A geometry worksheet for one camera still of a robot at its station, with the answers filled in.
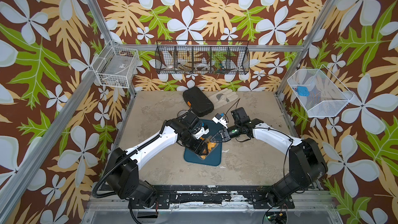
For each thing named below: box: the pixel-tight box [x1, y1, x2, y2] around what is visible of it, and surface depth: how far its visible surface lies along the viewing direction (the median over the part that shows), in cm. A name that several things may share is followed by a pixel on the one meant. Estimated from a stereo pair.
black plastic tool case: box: [182, 86, 215, 117], surface depth 110 cm
